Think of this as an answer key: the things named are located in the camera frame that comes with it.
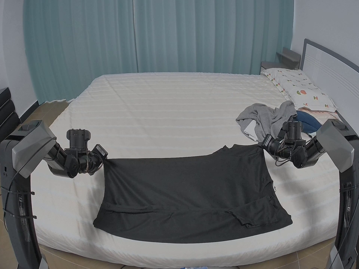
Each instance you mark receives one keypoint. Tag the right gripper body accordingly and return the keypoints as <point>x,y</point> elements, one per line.
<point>279,148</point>

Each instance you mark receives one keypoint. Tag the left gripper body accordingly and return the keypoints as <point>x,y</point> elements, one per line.
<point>94,165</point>

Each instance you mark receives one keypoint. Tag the black T-shirt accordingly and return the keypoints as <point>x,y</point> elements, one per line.
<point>182,186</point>

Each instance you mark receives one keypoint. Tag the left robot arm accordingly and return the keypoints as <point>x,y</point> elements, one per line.
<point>30,147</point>

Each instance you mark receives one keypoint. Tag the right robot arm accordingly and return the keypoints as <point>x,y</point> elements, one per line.
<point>333,144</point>

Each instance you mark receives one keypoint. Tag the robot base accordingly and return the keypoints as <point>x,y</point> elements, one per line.
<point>193,267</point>

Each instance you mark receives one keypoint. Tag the pile of clothes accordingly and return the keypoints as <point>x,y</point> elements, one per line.
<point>260,116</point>

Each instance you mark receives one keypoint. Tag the bed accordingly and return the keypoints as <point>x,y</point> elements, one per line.
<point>168,116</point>

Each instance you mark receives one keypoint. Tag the white printed pillow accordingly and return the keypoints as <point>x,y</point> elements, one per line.
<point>300,90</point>

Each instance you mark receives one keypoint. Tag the grey bedside table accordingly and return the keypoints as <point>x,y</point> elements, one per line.
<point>287,56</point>

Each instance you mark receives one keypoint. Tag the black chest of drawers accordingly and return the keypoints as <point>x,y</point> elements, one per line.
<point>8,113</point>

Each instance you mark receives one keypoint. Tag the blue-green curtain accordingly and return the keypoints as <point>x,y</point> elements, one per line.
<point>78,38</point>
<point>210,24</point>

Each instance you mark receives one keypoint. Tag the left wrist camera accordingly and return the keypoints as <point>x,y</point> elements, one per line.
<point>101,151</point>

